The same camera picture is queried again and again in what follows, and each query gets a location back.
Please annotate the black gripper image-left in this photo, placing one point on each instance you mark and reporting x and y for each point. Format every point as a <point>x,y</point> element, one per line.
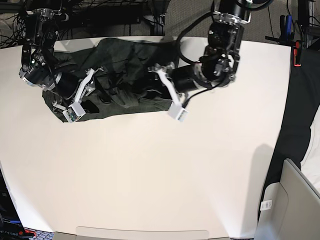
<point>90,100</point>

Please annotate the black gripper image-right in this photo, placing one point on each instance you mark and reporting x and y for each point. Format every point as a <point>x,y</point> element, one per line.
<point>153,87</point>

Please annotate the dark green long-sleeve shirt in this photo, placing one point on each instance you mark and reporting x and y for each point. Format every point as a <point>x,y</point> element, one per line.
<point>125,64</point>

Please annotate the black robot arm image-left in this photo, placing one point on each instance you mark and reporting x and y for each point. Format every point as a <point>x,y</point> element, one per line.
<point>40,67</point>

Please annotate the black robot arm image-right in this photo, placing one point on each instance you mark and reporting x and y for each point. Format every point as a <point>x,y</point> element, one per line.
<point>218,65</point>

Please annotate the black box with orange logo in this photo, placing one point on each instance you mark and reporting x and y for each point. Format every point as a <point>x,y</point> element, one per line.
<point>11,227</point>

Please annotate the red clamp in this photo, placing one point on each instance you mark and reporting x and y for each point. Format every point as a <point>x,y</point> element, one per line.
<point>297,51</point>

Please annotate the black garment on right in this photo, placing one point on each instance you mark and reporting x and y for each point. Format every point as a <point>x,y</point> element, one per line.
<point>302,103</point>

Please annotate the white price tag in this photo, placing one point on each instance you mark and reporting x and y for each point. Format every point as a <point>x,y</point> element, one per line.
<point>266,205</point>

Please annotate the grey plastic bin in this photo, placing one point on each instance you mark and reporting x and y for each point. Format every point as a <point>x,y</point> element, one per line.
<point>295,212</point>

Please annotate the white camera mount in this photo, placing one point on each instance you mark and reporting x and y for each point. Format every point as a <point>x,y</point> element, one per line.
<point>176,110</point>
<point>75,110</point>

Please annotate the blue handled clamp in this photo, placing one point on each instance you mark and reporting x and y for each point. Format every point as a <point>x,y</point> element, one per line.
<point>285,23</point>

